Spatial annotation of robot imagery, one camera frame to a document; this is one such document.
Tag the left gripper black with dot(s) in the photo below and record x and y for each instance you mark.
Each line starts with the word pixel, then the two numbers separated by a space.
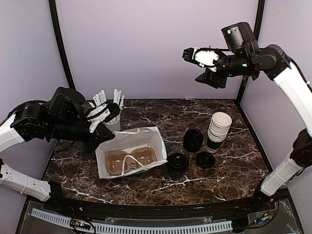
pixel 104 134

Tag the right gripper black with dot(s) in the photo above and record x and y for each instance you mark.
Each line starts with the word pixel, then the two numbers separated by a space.
pixel 210 78

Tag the brown cardboard cup carrier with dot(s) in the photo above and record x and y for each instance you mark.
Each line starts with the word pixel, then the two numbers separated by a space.
pixel 120 162

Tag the light blue paper bag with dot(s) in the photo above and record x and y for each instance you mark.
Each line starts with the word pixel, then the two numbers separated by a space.
pixel 128 141

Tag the black plastic cup lid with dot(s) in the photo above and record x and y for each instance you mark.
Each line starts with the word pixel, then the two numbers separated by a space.
pixel 177 162

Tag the black paper coffee cup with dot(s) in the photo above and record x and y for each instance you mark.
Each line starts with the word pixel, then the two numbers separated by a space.
pixel 176 176

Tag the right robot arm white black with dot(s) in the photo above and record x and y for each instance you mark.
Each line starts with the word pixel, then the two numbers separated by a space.
pixel 271 114

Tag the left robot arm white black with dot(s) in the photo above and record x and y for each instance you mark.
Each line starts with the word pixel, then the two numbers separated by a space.
pixel 61 118

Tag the stack of paper coffee cups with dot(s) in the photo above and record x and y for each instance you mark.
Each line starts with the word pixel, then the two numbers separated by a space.
pixel 218 130

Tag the white cup holding straws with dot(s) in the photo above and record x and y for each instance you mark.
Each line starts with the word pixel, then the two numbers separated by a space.
pixel 114 124

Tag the bundle of wrapped white straws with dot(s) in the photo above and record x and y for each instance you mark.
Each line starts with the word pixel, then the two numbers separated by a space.
pixel 101 98

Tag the stack of black lids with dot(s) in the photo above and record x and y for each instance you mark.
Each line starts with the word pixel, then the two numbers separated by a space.
pixel 193 140

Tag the black plastic lid on table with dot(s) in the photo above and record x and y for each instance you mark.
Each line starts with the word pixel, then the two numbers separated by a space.
pixel 205 160

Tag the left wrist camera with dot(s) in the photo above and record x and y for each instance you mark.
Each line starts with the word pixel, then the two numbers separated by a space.
pixel 103 113

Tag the white slotted cable duct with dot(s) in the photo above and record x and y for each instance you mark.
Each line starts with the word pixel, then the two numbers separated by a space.
pixel 130 226

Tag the black front frame rail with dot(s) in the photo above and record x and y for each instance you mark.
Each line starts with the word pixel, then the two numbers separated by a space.
pixel 100 211

